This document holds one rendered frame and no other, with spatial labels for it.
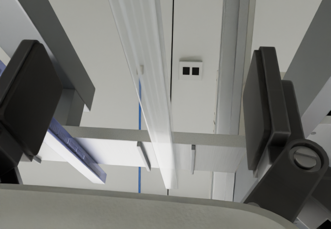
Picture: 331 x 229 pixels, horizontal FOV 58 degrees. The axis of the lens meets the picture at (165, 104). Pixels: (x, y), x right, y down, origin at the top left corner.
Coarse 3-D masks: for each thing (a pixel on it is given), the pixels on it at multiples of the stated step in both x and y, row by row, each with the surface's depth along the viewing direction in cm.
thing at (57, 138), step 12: (0, 60) 14; (0, 72) 14; (48, 132) 19; (60, 132) 21; (48, 144) 21; (60, 144) 21; (72, 144) 23; (72, 156) 24; (84, 156) 25; (84, 168) 27; (96, 168) 29; (96, 180) 31
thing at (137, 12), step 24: (120, 0) 9; (144, 0) 9; (120, 24) 10; (144, 24) 10; (144, 48) 11; (144, 72) 12; (144, 96) 14; (168, 96) 15; (168, 120) 16; (168, 144) 19; (168, 168) 24
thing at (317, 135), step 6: (330, 114) 35; (324, 120) 29; (330, 120) 29; (318, 126) 30; (324, 126) 30; (330, 126) 30; (312, 132) 31; (318, 132) 31; (324, 132) 31; (330, 132) 31; (306, 138) 32; (312, 138) 32; (318, 138) 32; (324, 138) 32; (330, 138) 32; (324, 144) 33; (330, 144) 33; (330, 150) 34; (330, 156) 36; (330, 162) 37
